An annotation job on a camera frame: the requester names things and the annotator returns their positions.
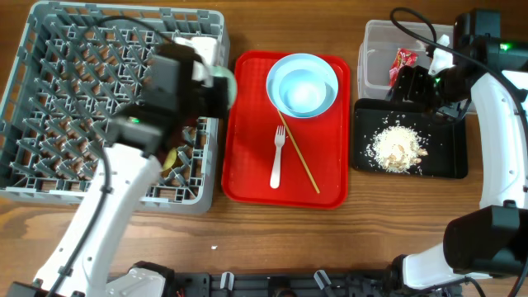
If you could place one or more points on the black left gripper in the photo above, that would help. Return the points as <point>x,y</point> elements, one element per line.
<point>217,91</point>

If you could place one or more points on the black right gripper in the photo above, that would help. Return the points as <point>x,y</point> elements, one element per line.
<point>409,83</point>

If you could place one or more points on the yellow plastic cup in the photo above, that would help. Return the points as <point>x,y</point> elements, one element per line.
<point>170,160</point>

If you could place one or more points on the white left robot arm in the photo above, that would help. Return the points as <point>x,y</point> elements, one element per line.
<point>186,82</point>

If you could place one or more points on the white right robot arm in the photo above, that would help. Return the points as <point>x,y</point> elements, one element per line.
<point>490,74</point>

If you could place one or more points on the clear plastic waste bin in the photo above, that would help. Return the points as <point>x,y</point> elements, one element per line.
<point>377,52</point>

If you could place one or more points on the black food waste tray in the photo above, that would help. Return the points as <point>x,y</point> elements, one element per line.
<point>445,144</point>

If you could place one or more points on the grey dishwasher rack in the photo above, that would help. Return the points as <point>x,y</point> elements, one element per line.
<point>77,65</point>

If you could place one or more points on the red candy wrapper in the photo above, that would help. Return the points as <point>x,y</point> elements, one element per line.
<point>404,57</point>

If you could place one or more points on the pile of rice scraps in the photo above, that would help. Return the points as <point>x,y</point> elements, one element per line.
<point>395,147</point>

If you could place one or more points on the white plastic fork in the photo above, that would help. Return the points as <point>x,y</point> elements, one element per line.
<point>279,142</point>

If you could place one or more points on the wooden chopstick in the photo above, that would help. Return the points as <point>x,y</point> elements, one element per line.
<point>300,155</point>

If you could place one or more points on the red plastic tray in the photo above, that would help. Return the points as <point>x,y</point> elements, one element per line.
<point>250,149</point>

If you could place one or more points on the light blue bowl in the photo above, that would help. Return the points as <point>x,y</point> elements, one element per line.
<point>302,92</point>

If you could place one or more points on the light blue plate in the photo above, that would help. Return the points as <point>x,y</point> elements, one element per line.
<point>309,62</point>

